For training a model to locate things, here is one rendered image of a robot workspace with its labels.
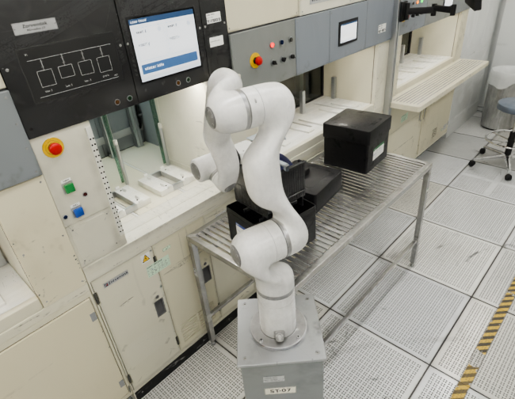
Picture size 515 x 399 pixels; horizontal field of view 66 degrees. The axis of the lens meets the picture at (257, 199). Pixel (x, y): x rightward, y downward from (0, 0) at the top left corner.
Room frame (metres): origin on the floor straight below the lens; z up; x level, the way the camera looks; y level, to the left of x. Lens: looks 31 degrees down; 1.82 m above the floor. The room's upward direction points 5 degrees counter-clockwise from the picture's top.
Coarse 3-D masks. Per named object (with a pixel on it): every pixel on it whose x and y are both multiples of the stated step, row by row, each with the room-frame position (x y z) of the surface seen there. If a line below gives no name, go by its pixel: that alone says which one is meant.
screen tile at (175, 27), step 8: (168, 24) 1.58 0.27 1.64; (176, 24) 1.60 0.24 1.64; (184, 24) 1.63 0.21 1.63; (192, 24) 1.66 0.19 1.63; (168, 32) 1.58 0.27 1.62; (176, 32) 1.60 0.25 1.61; (192, 32) 1.65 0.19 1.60; (176, 40) 1.60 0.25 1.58; (184, 40) 1.62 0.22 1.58; (192, 40) 1.65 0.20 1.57; (176, 48) 1.59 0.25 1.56; (184, 48) 1.62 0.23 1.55
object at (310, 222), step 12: (228, 204) 1.44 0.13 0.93; (240, 204) 1.47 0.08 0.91; (312, 204) 1.38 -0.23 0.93; (228, 216) 1.41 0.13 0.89; (240, 216) 1.34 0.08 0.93; (252, 216) 1.50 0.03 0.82; (300, 216) 1.31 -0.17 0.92; (312, 216) 1.35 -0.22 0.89; (240, 228) 1.35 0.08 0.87; (312, 228) 1.35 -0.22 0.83; (312, 240) 1.35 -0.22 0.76
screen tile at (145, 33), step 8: (160, 24) 1.56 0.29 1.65; (136, 32) 1.48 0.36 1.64; (144, 32) 1.51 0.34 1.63; (152, 32) 1.53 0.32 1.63; (160, 32) 1.55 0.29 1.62; (136, 40) 1.48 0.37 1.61; (144, 40) 1.50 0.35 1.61; (160, 40) 1.55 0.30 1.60; (144, 48) 1.50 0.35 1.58; (152, 48) 1.52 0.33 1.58; (160, 48) 1.54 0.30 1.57; (144, 56) 1.49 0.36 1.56; (152, 56) 1.51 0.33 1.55; (160, 56) 1.54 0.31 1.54
